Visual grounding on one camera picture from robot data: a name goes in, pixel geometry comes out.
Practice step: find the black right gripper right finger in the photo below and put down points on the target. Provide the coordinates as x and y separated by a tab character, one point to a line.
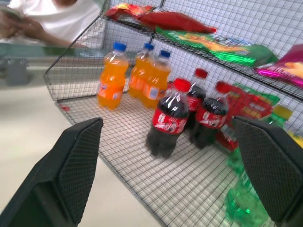
272	165

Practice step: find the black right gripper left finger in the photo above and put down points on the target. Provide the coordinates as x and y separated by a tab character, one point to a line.
47	179

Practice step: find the green soda bottle yellow cap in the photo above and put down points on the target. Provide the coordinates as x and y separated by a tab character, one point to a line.
239	205

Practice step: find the green conveyor belt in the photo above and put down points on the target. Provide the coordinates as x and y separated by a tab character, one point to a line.
30	49

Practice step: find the bystander bare hand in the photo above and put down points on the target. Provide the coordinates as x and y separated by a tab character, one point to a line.
23	28

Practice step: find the red and green snack bag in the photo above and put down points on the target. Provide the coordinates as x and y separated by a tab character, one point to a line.
255	106

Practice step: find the cola bottle red cap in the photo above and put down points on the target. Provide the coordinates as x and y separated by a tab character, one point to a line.
169	118
195	97
210	118

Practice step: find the magenta snack bag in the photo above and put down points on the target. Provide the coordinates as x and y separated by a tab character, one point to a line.
287	68

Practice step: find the orange soda bottle blue cap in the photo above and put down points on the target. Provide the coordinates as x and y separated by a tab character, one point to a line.
138	75
157	82
112	80

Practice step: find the person in white shirt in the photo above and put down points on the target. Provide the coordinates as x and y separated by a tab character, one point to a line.
64	16

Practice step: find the plain red snack bag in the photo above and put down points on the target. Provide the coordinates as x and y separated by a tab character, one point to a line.
175	22

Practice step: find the red and yellow snack bag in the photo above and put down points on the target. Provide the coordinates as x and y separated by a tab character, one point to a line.
125	10

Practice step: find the grey conveyor bracket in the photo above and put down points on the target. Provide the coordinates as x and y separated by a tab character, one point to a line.
17	72

